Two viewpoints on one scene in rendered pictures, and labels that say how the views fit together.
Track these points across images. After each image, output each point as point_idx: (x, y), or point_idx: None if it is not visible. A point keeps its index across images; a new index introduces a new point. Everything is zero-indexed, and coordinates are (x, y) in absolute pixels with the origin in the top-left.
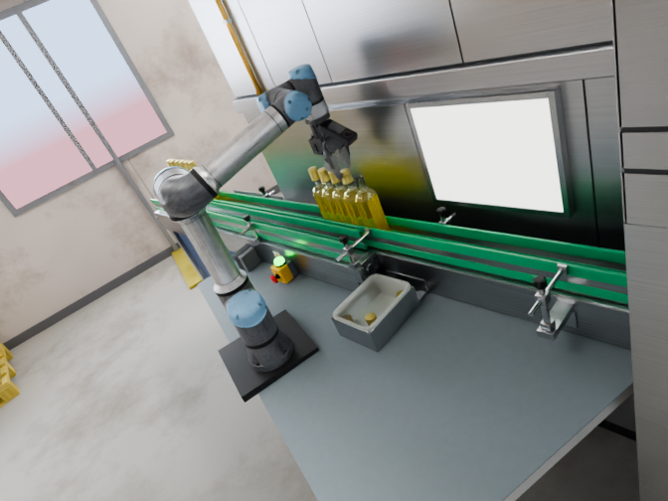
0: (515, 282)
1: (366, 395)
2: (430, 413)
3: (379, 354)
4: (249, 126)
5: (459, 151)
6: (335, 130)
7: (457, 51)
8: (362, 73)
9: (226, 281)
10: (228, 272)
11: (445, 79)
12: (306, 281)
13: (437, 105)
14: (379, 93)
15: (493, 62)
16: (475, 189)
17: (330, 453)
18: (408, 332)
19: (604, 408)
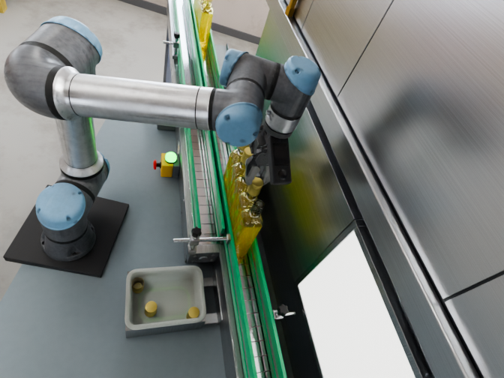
0: None
1: (70, 373)
2: None
3: (124, 341)
4: (163, 90)
5: (343, 313)
6: (276, 157)
7: (454, 289)
8: (362, 135)
9: (69, 163)
10: (75, 160)
11: (407, 280)
12: (173, 193)
13: (373, 274)
14: (350, 175)
15: (467, 364)
16: (322, 337)
17: None
18: (163, 346)
19: None
